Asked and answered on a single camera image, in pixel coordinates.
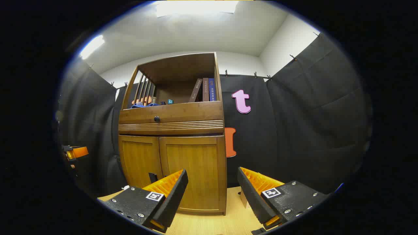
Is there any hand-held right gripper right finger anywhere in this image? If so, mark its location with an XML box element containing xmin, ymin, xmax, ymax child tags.
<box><xmin>237</xmin><ymin>166</ymin><xmax>330</xmax><ymax>230</ymax></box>

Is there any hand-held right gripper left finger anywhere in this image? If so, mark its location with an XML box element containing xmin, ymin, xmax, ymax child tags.
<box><xmin>102</xmin><ymin>168</ymin><xmax>189</xmax><ymax>233</ymax></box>

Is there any wooden shoe cabinet door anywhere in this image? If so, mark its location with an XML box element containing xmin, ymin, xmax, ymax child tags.
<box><xmin>159</xmin><ymin>135</ymin><xmax>227</xmax><ymax>214</ymax></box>
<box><xmin>119</xmin><ymin>135</ymin><xmax>164</xmax><ymax>190</ymax></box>

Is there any wooden double-door shoe cabinet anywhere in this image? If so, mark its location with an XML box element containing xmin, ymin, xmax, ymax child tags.
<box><xmin>118</xmin><ymin>52</ymin><xmax>227</xmax><ymax>216</ymax></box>

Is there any wooden cabinet drawer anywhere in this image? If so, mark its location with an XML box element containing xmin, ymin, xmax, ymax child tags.
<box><xmin>119</xmin><ymin>101</ymin><xmax>224</xmax><ymax>125</ymax></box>

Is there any black backdrop cloth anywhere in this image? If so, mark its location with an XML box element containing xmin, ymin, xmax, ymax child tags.
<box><xmin>57</xmin><ymin>33</ymin><xmax>373</xmax><ymax>198</ymax></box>

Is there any blue cloth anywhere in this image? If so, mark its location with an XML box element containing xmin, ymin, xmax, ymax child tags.
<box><xmin>131</xmin><ymin>102</ymin><xmax>160</xmax><ymax>109</ymax></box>

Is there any small ceiling light panel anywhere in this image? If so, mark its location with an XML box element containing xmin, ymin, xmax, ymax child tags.
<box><xmin>79</xmin><ymin>35</ymin><xmax>105</xmax><ymax>60</ymax></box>

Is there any brown book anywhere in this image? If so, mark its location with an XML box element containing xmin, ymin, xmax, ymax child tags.
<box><xmin>189</xmin><ymin>78</ymin><xmax>203</xmax><ymax>103</ymax></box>

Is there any large ceiling light panel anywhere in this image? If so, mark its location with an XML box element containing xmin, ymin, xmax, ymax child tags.
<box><xmin>156</xmin><ymin>0</ymin><xmax>239</xmax><ymax>17</ymax></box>

